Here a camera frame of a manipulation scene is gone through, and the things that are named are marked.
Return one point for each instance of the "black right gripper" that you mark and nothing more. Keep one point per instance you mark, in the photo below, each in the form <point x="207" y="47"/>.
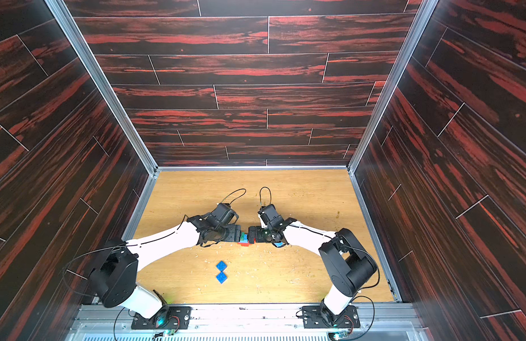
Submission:
<point x="256" y="234"/>

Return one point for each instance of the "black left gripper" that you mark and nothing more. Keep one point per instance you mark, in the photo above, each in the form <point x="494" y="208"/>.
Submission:
<point x="235" y="234"/>

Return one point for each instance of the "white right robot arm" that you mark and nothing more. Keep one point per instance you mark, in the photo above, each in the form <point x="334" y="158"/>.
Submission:
<point x="346" y="261"/>

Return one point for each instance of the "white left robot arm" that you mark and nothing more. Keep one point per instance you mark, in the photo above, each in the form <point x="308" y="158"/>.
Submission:
<point x="114" y="274"/>

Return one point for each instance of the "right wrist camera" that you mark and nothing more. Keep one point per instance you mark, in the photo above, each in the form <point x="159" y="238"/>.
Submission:
<point x="269" y="217"/>

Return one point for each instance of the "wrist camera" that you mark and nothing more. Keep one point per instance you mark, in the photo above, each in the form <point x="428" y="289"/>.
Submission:
<point x="222" y="215"/>
<point x="269" y="217"/>

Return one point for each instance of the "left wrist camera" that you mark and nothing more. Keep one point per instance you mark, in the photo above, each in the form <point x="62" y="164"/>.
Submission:
<point x="222" y="215"/>

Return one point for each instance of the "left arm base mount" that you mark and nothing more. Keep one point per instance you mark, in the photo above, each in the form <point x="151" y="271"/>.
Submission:
<point x="169" y="317"/>

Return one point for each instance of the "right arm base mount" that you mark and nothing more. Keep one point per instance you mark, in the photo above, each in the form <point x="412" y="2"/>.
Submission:
<point x="317" y="316"/>

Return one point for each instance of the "aluminium front rail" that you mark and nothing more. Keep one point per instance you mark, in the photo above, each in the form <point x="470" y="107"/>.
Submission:
<point x="272" y="321"/>

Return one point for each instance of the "aluminium right corner post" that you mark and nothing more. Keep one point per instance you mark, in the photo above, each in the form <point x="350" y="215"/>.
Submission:
<point x="413" y="37"/>

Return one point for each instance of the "aluminium corner post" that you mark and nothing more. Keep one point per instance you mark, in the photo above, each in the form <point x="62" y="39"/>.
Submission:
<point x="66" y="22"/>
<point x="413" y="37"/>

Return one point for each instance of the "aluminium left corner post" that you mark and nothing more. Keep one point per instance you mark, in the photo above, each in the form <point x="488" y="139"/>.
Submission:
<point x="66" y="22"/>

